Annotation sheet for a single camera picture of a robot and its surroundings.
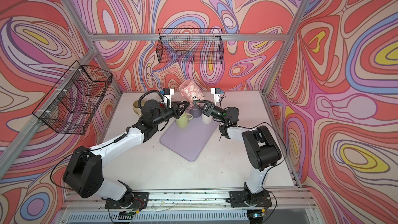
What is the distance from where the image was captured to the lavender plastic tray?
0.91 m

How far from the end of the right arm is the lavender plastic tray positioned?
0.86ft

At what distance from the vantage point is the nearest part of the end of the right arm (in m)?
0.72
